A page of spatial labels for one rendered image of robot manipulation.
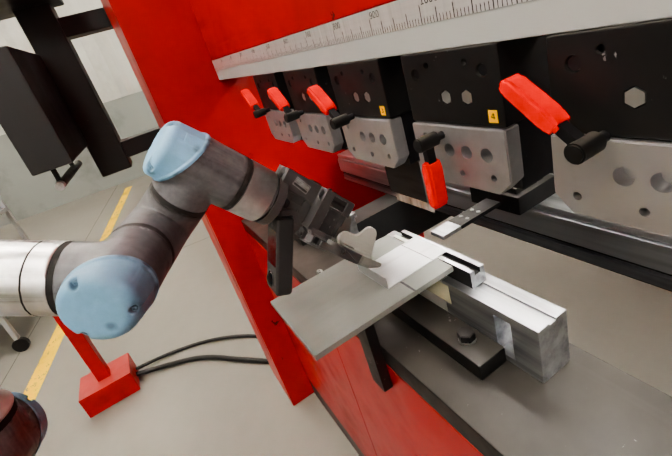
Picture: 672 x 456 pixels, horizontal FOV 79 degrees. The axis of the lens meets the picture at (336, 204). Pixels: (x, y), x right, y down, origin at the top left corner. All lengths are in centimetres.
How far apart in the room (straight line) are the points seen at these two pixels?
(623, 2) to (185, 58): 122
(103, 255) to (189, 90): 101
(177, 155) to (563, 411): 58
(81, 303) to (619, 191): 47
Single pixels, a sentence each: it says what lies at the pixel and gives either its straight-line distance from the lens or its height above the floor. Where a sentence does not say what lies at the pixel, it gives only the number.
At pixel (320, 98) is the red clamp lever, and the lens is 70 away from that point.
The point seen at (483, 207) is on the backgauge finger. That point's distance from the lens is 85.
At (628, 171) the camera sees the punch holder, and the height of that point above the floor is 122.
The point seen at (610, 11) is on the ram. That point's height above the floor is 135.
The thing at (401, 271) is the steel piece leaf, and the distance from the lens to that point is 71.
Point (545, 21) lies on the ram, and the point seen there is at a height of 135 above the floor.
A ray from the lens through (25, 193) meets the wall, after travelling 826.
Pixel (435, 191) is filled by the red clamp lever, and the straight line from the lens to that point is 53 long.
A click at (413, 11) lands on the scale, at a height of 139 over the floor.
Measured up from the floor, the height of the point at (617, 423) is 87.
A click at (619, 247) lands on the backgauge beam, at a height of 94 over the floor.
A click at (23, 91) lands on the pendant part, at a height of 147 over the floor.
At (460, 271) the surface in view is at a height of 99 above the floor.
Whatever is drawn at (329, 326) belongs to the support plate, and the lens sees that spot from 64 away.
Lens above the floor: 140
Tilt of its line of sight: 23 degrees down
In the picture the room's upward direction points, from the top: 17 degrees counter-clockwise
